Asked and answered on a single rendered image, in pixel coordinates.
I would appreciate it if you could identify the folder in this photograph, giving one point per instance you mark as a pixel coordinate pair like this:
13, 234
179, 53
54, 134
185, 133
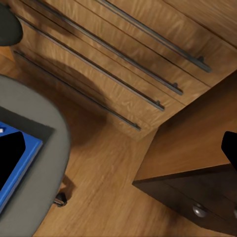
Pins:
33, 146

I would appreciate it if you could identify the cabinet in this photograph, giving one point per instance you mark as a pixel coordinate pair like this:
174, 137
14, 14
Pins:
132, 63
185, 167

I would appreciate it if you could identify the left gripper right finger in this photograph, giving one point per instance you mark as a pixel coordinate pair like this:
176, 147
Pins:
229, 147

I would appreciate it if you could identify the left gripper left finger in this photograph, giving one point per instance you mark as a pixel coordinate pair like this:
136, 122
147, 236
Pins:
12, 147

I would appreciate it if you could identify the swivel chair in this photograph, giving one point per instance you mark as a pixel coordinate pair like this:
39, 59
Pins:
29, 111

